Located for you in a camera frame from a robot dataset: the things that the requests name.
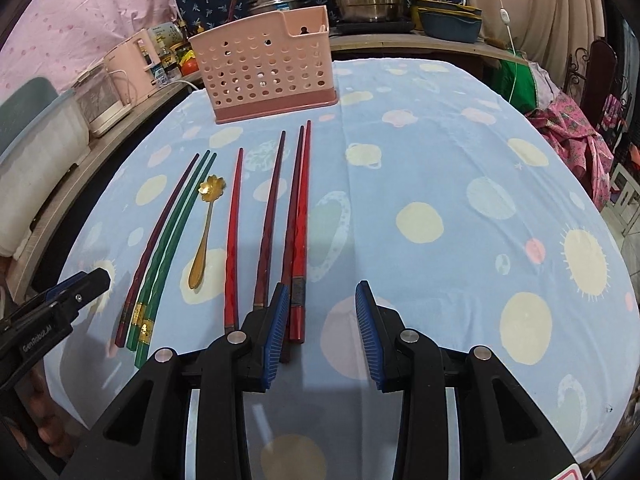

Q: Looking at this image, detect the red chopstick grey band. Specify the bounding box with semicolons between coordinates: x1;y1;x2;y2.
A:
289;120;313;346

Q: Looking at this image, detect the blue basin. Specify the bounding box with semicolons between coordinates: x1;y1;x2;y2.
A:
417;7;483;44

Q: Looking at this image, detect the pink dotted sheet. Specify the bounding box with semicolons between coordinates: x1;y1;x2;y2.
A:
0;0;201;106

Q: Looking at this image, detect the purple chopstick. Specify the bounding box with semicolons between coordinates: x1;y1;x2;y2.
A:
114;153;201;350

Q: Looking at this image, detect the black induction stove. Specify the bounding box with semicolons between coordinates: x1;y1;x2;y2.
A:
332;20;416;36

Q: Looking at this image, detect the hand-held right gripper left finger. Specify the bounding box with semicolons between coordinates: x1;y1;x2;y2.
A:
60;282;292;480

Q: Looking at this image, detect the gold flower spoon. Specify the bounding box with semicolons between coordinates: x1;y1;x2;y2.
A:
187;175;227;291

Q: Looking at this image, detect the dark red chopstick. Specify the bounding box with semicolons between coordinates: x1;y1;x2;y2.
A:
252;130;287;313
279;125;306;365

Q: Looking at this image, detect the beige curtain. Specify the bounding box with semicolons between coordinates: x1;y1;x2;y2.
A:
462;0;616;91

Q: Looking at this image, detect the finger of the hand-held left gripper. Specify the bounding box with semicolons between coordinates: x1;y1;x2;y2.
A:
14;267;112;329

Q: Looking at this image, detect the white appliance power cable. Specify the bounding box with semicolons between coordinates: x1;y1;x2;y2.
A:
150;77;201;92

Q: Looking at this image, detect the white appliance clear window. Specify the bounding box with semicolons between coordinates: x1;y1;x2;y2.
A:
70;62;133;138

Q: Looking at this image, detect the pink floral cloth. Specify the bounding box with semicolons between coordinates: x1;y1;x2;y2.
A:
530;95;621;211

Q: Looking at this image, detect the plain red chopstick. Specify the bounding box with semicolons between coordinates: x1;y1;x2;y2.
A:
223;147;245;335

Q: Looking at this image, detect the green cloth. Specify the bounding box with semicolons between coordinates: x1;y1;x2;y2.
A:
487;55;538;111

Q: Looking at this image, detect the translucent storage box blue lid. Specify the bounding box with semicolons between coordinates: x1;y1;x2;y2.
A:
0;77;93;258

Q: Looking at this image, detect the dark wooden chair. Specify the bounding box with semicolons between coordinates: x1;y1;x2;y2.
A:
565;37;631;111

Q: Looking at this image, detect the blue planet print tablecloth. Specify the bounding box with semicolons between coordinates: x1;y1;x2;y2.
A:
42;57;638;480

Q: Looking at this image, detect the pink perforated utensil basket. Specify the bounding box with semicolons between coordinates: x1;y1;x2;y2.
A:
188;5;341;125

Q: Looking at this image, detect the white cable with switch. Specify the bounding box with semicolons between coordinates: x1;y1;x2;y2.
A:
485;0;523;106

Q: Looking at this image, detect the green dish yellow rim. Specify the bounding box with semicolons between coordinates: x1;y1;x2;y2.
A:
410;0;483;18

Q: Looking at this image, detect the person's left hand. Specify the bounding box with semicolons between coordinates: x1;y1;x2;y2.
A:
22;367;71;453

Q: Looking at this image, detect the pink kitchen appliance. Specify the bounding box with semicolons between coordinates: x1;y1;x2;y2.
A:
102;29;166;106

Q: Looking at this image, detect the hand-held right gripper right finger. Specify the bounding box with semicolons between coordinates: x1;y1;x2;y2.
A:
354;281;583;480

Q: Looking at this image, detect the green chopstick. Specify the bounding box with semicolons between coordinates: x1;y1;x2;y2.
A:
126;151;211;352
134;152;219;368

